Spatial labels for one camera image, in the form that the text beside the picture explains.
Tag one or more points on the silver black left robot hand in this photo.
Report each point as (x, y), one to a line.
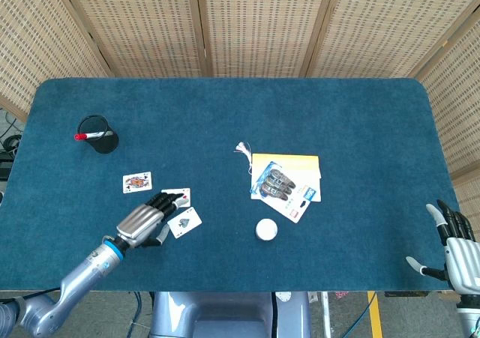
(140, 222)

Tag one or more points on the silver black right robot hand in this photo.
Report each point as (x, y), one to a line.
(463, 263)

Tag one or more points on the king of clubs playing card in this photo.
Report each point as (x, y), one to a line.
(137, 182)

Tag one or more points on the hearts playing card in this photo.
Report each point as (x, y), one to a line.
(168, 190)

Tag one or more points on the ace of spades card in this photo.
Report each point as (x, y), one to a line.
(185, 223)

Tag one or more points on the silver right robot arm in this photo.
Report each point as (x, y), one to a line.
(470, 319)

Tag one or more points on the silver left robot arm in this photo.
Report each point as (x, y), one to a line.
(82, 270)

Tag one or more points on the woven bamboo screen panel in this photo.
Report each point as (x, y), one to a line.
(262, 23)
(461, 102)
(470, 203)
(37, 34)
(142, 23)
(382, 23)

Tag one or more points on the black mesh pen holder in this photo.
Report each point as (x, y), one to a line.
(105, 145)

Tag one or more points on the red capped marker pen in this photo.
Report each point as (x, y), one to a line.
(79, 136)

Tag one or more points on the grey blue robot torso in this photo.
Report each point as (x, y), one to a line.
(225, 315)

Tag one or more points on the clear jar of paper clips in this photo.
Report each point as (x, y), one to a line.
(266, 230)

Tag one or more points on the blue table cloth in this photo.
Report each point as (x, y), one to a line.
(225, 120)

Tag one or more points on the blister pack of clips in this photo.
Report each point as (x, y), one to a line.
(296, 210)

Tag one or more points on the yellow white notebook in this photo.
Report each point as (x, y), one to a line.
(296, 160)

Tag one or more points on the white metal post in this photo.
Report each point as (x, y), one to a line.
(326, 315)

